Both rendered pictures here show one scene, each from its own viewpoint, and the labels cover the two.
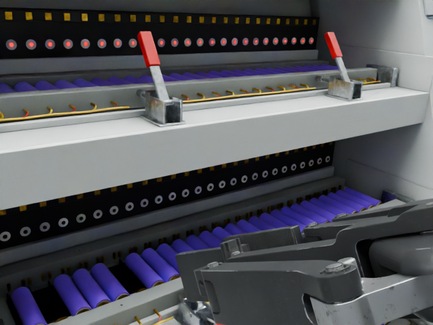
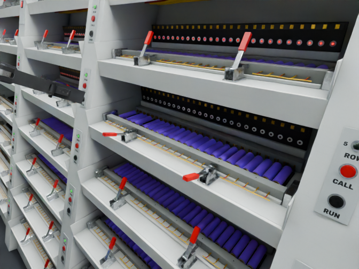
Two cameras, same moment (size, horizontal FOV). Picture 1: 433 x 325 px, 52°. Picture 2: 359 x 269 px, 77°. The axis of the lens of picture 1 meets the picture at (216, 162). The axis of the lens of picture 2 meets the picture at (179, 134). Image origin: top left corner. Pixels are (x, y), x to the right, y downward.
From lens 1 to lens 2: 0.68 m
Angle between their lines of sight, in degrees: 72
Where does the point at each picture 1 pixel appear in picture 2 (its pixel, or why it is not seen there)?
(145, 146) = (126, 70)
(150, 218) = (178, 114)
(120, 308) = (124, 121)
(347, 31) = not seen: outside the picture
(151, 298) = (130, 125)
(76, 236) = (157, 107)
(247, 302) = not seen: hidden behind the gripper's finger
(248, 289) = not seen: hidden behind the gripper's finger
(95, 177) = (117, 75)
